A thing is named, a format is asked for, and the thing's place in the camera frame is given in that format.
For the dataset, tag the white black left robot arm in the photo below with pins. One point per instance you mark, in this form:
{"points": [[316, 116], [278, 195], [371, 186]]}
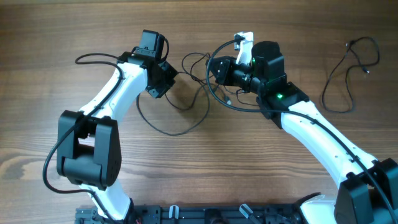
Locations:
{"points": [[88, 149]]}

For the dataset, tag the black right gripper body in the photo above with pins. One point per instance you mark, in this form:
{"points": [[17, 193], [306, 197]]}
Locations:
{"points": [[222, 71]]}

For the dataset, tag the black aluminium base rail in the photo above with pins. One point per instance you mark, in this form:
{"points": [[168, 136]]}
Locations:
{"points": [[274, 213]]}

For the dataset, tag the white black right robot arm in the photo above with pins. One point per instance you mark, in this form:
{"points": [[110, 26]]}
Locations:
{"points": [[367, 187]]}

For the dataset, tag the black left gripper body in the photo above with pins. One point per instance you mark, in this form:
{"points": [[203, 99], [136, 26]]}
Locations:
{"points": [[162, 82]]}

